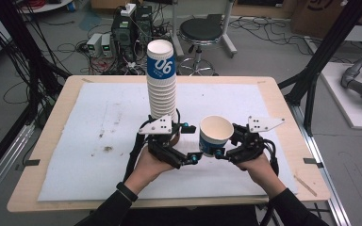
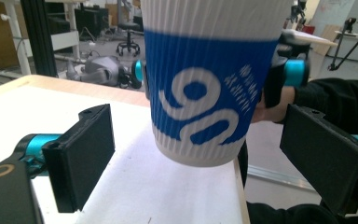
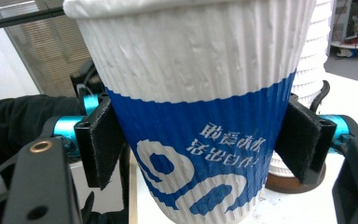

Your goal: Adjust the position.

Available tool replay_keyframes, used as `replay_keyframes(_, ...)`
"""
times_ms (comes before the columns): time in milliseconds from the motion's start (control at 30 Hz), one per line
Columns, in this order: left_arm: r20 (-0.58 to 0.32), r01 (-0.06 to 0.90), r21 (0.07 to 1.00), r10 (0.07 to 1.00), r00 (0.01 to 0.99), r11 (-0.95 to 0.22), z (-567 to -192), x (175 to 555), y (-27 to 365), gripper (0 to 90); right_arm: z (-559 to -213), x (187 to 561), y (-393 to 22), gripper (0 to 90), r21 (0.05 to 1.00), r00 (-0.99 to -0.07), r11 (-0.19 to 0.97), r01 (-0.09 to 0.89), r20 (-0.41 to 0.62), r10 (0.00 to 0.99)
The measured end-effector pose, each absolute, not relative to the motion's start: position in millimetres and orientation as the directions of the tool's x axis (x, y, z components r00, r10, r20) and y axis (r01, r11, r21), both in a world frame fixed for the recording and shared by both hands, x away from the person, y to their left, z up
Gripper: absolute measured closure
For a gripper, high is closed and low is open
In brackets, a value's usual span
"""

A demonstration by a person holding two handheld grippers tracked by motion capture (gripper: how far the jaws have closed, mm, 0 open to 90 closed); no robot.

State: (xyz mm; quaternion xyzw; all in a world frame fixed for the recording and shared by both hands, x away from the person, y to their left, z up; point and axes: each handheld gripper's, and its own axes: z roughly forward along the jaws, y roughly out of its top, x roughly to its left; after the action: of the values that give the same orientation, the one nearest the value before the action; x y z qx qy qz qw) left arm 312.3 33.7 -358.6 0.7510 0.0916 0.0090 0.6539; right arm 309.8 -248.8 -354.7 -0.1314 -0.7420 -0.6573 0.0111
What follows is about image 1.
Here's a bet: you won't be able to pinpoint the white round table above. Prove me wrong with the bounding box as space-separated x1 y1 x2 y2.
18 0 74 14

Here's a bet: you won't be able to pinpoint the brown cardboard box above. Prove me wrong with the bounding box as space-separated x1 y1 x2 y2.
290 0 362 40

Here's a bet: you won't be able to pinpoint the aluminium rail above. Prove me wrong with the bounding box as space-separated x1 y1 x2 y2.
290 103 353 226
0 121 36 210

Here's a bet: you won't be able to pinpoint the single blue white paper cup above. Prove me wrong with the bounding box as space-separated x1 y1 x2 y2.
198 115 235 158

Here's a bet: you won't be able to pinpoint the white metal stand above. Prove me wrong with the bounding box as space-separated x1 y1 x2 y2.
169 0 239 59

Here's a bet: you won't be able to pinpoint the black tape strip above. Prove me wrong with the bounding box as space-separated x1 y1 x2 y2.
23 158 41 168
303 157 324 169

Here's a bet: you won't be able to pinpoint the hand-held gripper cable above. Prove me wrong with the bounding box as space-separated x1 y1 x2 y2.
258 139 281 226
123 133 148 184

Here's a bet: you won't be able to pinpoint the person's right hand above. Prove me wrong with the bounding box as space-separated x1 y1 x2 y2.
235 154 287 200

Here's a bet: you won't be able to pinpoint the large black computer tower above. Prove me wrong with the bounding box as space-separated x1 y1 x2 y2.
111 12 137 62

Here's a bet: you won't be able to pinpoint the grey power supply unit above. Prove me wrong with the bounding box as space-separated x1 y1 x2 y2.
86 32 103 57
101 33 113 58

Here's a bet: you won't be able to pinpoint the tangle of black floor cables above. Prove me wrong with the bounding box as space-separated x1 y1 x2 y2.
228 15 317 57

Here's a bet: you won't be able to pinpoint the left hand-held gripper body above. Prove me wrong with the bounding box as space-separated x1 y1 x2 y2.
138 114 189 170

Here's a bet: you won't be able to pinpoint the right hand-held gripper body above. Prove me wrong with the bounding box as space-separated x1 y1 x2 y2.
225 115 287 166

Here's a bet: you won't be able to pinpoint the stack of paper cups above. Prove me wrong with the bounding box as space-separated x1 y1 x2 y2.
145 39 178 124

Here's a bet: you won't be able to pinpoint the white power strip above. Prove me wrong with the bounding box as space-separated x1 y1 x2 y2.
120 3 138 17

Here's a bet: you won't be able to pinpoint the small black computer tower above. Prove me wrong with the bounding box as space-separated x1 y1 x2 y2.
135 5 155 40

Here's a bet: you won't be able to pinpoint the white floor board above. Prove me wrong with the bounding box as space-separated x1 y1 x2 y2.
320 61 362 131

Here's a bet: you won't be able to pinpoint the black metal frame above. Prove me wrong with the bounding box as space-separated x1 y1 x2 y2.
0 0 74 186
277 0 362 136

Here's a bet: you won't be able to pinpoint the left hand-held gripper cable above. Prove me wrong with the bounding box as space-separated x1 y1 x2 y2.
123 133 148 184

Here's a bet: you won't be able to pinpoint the black round stool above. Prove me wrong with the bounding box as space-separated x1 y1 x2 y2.
178 17 223 77

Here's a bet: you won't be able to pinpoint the right hand-held gripper cable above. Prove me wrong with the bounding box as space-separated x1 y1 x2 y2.
258 139 281 226

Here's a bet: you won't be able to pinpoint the black wristband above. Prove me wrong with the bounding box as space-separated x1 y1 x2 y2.
116 181 139 202

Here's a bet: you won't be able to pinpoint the person's dark trousers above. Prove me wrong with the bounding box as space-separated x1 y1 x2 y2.
121 205 260 226

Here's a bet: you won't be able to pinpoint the person's left hand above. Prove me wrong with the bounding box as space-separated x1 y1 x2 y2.
123 146 175 196

